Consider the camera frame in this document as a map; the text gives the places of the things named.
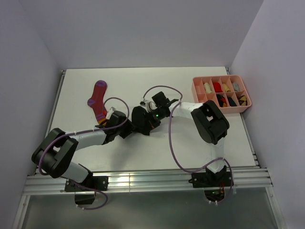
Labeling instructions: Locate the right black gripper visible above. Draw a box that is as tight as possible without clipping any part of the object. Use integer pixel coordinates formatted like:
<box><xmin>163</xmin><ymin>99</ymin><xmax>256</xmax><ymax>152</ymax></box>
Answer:
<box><xmin>143</xmin><ymin>107</ymin><xmax>164</xmax><ymax>134</ymax></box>

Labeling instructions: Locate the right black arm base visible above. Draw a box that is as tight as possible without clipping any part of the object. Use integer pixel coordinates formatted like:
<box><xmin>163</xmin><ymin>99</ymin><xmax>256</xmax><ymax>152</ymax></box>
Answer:
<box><xmin>188</xmin><ymin>166</ymin><xmax>234</xmax><ymax>204</ymax></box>

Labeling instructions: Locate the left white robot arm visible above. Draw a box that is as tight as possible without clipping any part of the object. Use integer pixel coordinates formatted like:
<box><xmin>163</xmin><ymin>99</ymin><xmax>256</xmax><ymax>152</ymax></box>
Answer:
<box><xmin>31</xmin><ymin>111</ymin><xmax>134</xmax><ymax>190</ymax></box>

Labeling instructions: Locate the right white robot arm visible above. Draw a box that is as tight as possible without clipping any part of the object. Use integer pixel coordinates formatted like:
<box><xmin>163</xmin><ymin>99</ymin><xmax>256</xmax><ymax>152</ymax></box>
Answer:
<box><xmin>143</xmin><ymin>92</ymin><xmax>230</xmax><ymax>186</ymax></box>

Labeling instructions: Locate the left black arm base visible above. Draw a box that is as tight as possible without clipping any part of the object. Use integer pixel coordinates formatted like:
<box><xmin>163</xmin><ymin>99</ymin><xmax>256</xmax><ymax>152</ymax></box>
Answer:
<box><xmin>64</xmin><ymin>175</ymin><xmax>109</xmax><ymax>210</ymax></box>

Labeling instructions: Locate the maroon purple orange sock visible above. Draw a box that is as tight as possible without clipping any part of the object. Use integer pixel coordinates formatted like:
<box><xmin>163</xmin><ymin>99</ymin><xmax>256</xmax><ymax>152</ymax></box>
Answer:
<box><xmin>87</xmin><ymin>80</ymin><xmax>107</xmax><ymax>124</ymax></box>

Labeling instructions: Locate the black orange rolled sock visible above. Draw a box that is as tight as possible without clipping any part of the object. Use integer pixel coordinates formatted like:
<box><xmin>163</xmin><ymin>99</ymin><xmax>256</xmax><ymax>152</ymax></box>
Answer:
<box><xmin>216</xmin><ymin>94</ymin><xmax>228</xmax><ymax>107</ymax></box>

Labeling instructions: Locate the red rolled sock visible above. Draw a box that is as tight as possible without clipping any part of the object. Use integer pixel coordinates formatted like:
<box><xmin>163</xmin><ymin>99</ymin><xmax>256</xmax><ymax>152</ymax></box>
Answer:
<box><xmin>213</xmin><ymin>82</ymin><xmax>223</xmax><ymax>93</ymax></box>

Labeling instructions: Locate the yellow rolled sock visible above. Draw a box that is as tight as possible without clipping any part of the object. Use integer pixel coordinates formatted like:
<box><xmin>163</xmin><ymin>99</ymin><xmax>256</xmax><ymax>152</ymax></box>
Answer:
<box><xmin>223</xmin><ymin>83</ymin><xmax>231</xmax><ymax>92</ymax></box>

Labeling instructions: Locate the pink divided organizer box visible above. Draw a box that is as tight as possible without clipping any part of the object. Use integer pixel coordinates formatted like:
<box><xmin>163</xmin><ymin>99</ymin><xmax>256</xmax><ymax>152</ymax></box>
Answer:
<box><xmin>192</xmin><ymin>75</ymin><xmax>252</xmax><ymax>114</ymax></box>

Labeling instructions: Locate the navy rolled sock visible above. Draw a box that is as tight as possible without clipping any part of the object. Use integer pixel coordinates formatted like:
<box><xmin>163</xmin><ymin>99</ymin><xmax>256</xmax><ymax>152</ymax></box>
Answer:
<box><xmin>227</xmin><ymin>97</ymin><xmax>238</xmax><ymax>107</ymax></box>

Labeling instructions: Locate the grey rolled sock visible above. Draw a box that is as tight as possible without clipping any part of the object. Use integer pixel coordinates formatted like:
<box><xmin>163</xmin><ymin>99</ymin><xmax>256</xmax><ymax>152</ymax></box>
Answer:
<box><xmin>232</xmin><ymin>82</ymin><xmax>240</xmax><ymax>92</ymax></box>

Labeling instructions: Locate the argyle rolled sock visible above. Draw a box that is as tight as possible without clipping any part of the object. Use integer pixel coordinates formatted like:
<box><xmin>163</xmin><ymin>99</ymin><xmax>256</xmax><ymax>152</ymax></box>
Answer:
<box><xmin>237</xmin><ymin>95</ymin><xmax>248</xmax><ymax>106</ymax></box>

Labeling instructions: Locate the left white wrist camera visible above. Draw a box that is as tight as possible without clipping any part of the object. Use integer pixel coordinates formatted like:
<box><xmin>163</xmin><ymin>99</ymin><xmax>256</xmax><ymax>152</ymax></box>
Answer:
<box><xmin>106</xmin><ymin>107</ymin><xmax>116</xmax><ymax>119</ymax></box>

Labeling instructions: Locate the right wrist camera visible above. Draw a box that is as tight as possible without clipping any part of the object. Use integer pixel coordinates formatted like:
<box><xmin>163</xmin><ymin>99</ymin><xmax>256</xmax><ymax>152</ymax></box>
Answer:
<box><xmin>140</xmin><ymin>98</ymin><xmax>154</xmax><ymax>112</ymax></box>

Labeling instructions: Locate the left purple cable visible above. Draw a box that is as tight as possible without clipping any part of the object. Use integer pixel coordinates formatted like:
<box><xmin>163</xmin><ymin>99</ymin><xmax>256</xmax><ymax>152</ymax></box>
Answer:
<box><xmin>38</xmin><ymin>96</ymin><xmax>130</xmax><ymax>210</ymax></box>

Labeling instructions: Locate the aluminium frame rail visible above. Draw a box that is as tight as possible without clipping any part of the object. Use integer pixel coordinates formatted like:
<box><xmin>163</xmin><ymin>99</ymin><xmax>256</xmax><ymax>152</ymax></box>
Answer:
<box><xmin>23</xmin><ymin>167</ymin><xmax>273</xmax><ymax>196</ymax></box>

